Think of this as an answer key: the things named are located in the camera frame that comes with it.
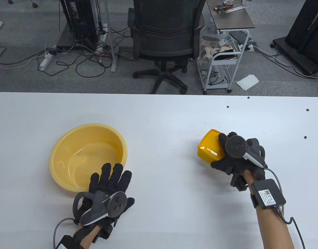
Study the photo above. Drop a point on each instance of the person's left hand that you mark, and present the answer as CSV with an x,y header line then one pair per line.
x,y
109,181

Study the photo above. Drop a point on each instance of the person's right hand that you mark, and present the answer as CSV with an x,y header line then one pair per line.
x,y
226,166

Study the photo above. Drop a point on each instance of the yellow plastic basin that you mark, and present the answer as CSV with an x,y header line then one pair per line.
x,y
91,155

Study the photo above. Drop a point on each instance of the orange plastic container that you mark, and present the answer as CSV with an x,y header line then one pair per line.
x,y
212,133

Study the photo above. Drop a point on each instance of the person's left forearm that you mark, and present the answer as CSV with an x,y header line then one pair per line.
x,y
87,242

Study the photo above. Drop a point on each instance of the grey white handheld controller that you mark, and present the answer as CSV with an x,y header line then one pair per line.
x,y
235,146
115,205

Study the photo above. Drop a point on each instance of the white folded paper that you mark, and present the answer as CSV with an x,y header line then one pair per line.
x,y
247,82

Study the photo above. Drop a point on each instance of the white rolling cart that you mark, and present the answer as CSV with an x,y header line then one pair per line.
x,y
223,61

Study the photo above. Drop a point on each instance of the black white power strip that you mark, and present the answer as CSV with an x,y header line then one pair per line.
x,y
249,47

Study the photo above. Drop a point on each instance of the grey laptop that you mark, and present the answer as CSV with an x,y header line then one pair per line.
x,y
238,36

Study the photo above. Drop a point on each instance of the brown side table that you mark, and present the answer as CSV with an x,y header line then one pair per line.
x,y
231,20

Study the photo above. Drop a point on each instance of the black mesh office chair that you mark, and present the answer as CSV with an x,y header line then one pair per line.
x,y
164,31

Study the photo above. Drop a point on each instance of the red black tool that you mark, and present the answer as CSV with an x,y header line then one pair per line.
x,y
219,9

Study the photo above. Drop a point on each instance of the white ruler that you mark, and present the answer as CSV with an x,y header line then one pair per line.
x,y
235,9

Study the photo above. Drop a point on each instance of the black computer tower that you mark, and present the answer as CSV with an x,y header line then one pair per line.
x,y
81,20

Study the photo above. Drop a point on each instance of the clear glass dish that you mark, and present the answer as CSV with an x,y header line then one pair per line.
x,y
228,2

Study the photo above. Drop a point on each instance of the black chair caster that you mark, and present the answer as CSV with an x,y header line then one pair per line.
x,y
34,4

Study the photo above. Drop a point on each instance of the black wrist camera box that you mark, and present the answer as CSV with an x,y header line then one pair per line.
x,y
64,243
268,193

